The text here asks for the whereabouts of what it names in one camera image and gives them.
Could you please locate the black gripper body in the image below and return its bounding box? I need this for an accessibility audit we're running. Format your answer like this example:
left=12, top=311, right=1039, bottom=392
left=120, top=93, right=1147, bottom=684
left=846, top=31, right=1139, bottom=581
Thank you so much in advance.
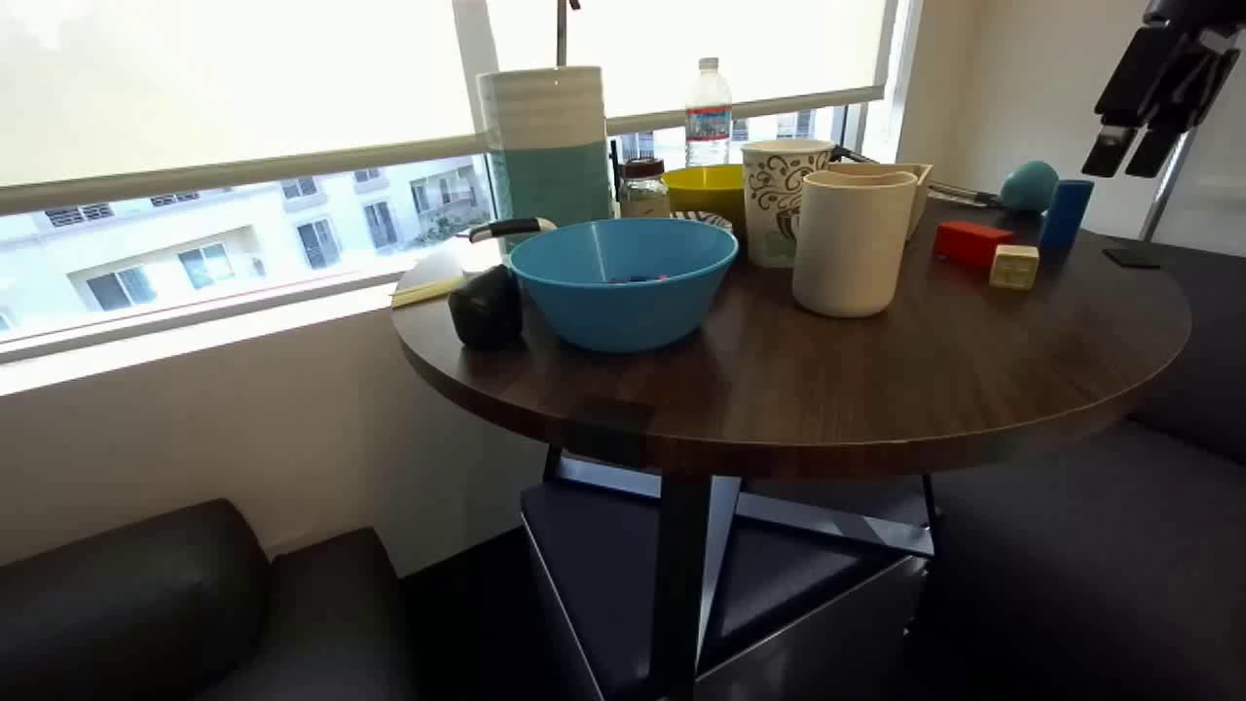
left=1141, top=0, right=1246, bottom=57

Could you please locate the beige cup with handle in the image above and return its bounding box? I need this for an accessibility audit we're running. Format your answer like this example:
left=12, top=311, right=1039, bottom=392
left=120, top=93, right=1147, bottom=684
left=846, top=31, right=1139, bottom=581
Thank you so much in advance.
left=790, top=165, right=922, bottom=322

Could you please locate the white patterned cup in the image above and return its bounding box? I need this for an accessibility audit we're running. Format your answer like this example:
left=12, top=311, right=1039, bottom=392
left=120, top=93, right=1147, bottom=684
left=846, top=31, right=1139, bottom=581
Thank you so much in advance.
left=740, top=136, right=842, bottom=274

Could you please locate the grey metal stand pole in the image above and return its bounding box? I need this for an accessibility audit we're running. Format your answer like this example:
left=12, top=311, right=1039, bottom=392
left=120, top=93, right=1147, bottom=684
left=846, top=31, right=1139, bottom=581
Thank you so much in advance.
left=1139, top=124, right=1205, bottom=244

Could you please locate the teal ball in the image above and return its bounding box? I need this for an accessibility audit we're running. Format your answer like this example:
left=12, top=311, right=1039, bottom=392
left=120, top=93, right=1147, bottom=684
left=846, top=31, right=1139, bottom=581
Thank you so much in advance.
left=997, top=154, right=1064, bottom=218

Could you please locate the blue cylinder block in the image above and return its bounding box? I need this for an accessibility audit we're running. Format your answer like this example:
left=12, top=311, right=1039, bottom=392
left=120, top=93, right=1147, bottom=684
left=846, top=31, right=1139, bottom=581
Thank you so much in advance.
left=1039, top=175, right=1099, bottom=257

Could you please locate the cream letter cube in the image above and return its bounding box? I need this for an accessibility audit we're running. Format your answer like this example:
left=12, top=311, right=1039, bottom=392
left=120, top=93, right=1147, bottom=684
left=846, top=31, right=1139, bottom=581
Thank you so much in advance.
left=986, top=242, right=1048, bottom=292

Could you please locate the red block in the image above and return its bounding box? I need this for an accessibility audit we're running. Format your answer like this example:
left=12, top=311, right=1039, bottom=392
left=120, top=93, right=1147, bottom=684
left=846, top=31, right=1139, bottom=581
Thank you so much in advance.
left=931, top=218, right=1026, bottom=275

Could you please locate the clear plastic water bottle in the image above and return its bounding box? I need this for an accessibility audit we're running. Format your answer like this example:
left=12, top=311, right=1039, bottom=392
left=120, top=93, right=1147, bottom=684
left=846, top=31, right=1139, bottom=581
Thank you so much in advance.
left=683, top=53, right=738, bottom=172

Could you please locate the yellow bowl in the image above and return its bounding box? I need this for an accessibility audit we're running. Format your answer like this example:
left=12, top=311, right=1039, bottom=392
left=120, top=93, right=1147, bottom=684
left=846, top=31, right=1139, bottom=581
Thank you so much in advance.
left=661, top=158, right=752, bottom=242

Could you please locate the black upholstered bench seat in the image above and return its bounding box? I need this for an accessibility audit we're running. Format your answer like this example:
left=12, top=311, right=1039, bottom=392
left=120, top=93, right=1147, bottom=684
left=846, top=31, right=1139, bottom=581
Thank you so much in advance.
left=907, top=231, right=1246, bottom=701

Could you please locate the small glass jar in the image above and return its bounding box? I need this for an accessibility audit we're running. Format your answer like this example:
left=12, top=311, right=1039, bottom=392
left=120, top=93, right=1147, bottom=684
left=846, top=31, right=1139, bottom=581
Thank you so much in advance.
left=615, top=154, right=673, bottom=223

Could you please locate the blue plastic bowl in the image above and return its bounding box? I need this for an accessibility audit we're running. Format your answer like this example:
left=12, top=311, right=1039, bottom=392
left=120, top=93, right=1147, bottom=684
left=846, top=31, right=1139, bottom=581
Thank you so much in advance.
left=502, top=213, right=743, bottom=359

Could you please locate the white and teal stacked container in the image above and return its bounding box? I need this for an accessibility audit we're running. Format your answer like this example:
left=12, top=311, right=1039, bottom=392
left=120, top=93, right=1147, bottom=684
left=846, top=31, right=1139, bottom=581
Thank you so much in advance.
left=478, top=61, right=615, bottom=226

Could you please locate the dark round avocado-like object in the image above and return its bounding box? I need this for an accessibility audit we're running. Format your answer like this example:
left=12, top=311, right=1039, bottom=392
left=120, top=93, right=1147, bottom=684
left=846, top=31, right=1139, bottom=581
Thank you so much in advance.
left=450, top=261, right=530, bottom=351

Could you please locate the yellow flat pad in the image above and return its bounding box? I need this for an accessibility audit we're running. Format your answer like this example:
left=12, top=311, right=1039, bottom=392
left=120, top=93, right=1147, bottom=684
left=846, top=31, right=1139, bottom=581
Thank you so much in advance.
left=390, top=264, right=477, bottom=311

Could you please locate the white building outside window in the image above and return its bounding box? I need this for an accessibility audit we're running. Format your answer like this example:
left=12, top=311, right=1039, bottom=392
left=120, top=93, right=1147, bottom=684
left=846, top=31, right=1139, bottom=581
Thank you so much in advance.
left=0, top=150, right=506, bottom=341

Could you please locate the black leather sofa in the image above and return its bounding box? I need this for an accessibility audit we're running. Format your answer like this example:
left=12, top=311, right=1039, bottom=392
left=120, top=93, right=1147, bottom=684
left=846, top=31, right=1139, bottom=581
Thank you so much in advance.
left=0, top=496, right=422, bottom=701

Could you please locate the black-handled utensil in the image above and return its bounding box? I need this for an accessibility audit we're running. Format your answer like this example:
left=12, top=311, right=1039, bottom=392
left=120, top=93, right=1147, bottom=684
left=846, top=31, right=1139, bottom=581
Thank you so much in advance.
left=464, top=213, right=561, bottom=248

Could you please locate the black table pedestal leg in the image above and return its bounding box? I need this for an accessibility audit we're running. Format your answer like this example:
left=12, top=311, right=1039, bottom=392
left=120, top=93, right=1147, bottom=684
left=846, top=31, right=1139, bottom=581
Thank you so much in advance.
left=646, top=471, right=750, bottom=701

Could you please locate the white window frame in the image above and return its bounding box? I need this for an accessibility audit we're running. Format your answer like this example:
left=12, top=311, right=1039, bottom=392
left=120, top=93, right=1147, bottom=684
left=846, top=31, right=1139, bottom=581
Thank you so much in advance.
left=0, top=0, right=927, bottom=371

